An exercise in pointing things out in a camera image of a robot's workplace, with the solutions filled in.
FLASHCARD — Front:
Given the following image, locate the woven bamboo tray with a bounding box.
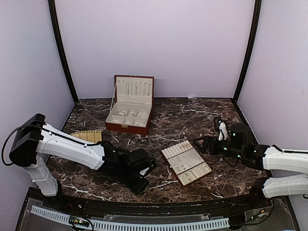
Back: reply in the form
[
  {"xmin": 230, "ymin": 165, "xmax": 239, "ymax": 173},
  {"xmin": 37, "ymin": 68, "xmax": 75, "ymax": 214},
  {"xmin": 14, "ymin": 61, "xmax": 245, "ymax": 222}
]
[{"xmin": 70, "ymin": 130, "xmax": 103, "ymax": 142}]

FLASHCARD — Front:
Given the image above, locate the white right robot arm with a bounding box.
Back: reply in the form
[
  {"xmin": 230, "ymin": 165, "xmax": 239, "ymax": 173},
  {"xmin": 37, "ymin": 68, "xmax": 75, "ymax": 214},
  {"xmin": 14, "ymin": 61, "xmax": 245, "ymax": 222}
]
[{"xmin": 193, "ymin": 134, "xmax": 308, "ymax": 209}]

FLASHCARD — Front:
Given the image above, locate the red wooden jewelry box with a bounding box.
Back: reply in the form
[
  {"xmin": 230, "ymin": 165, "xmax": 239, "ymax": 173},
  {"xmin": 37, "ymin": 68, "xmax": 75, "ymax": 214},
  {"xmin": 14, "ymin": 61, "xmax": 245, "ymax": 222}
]
[{"xmin": 105, "ymin": 75, "xmax": 154, "ymax": 135}]

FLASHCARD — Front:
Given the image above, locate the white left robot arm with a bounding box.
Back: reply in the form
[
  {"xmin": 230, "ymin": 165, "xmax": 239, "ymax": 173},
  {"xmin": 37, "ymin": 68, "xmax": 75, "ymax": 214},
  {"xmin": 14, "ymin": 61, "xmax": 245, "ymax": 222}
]
[{"xmin": 9, "ymin": 114, "xmax": 156, "ymax": 210}]

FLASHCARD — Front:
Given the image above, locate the black left frame post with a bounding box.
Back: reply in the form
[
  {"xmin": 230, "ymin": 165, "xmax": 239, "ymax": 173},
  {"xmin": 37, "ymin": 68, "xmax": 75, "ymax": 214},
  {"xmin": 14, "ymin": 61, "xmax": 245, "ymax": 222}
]
[{"xmin": 48, "ymin": 0, "xmax": 79, "ymax": 103}]

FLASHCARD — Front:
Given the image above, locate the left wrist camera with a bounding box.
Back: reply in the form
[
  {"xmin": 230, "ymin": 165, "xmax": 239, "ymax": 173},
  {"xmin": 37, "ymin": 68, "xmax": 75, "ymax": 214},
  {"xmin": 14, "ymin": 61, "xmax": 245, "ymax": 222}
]
[{"xmin": 124, "ymin": 149, "xmax": 157, "ymax": 177}]

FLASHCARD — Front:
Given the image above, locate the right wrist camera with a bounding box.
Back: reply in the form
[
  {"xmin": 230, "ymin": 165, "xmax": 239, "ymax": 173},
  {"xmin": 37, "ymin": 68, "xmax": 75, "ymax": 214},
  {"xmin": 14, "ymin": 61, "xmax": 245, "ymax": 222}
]
[{"xmin": 214, "ymin": 117, "xmax": 254, "ymax": 153}]

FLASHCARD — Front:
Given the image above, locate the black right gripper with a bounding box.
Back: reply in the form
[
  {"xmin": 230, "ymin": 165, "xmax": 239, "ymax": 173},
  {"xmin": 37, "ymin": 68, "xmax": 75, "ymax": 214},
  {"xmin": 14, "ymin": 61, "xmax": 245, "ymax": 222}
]
[{"xmin": 193, "ymin": 135, "xmax": 244, "ymax": 160}]

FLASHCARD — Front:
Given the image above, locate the white slotted cable duct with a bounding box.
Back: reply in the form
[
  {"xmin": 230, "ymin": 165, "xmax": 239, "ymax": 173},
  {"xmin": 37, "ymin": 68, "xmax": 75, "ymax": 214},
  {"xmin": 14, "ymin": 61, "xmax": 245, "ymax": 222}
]
[{"xmin": 30, "ymin": 205, "xmax": 230, "ymax": 231}]

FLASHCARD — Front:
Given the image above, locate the black right frame post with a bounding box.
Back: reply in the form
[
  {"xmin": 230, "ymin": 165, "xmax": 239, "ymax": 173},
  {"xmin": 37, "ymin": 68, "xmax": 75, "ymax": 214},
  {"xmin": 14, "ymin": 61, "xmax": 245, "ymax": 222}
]
[{"xmin": 232, "ymin": 0, "xmax": 262, "ymax": 104}]

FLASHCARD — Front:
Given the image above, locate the brown jewelry display tray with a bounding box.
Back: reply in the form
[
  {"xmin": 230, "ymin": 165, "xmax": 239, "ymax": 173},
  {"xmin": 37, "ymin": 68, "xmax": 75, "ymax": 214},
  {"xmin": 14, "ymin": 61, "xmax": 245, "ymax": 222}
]
[{"xmin": 161, "ymin": 141, "xmax": 212, "ymax": 187}]

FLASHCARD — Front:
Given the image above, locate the black frame post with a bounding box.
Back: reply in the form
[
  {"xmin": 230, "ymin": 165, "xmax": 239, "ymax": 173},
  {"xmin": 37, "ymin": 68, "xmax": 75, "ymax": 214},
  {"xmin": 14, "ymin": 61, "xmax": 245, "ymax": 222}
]
[
  {"xmin": 48, "ymin": 0, "xmax": 79, "ymax": 103},
  {"xmin": 232, "ymin": 0, "xmax": 262, "ymax": 104}
]

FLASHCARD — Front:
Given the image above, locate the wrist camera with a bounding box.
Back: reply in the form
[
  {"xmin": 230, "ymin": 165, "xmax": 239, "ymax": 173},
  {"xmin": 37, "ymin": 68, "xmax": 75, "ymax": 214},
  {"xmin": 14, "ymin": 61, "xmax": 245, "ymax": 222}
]
[
  {"xmin": 124, "ymin": 149, "xmax": 157, "ymax": 177},
  {"xmin": 214, "ymin": 117, "xmax": 254, "ymax": 153}
]

